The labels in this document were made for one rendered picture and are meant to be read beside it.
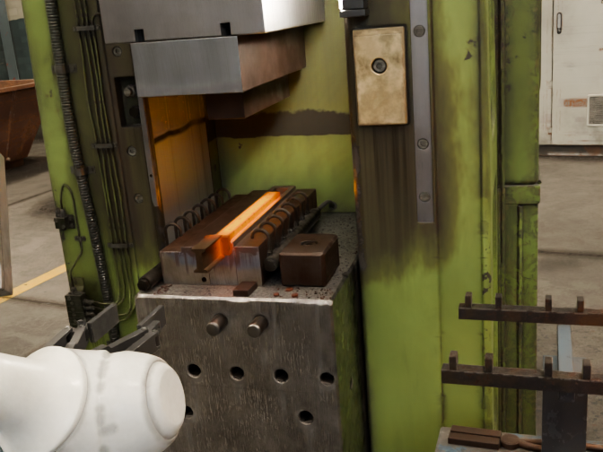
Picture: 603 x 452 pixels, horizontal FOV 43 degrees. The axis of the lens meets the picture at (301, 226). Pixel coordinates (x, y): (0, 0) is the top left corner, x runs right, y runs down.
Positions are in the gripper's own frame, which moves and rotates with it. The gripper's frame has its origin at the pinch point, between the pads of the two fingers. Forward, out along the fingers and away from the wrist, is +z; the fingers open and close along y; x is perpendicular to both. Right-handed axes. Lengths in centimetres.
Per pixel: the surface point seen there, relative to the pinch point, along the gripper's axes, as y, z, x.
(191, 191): -19, 66, 2
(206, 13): 2, 35, 41
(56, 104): -39, 49, 25
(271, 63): 7, 52, 31
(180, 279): -8.8, 35.0, -7.3
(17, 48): -540, 736, 12
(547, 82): 75, 565, -39
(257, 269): 6.7, 35.0, -5.0
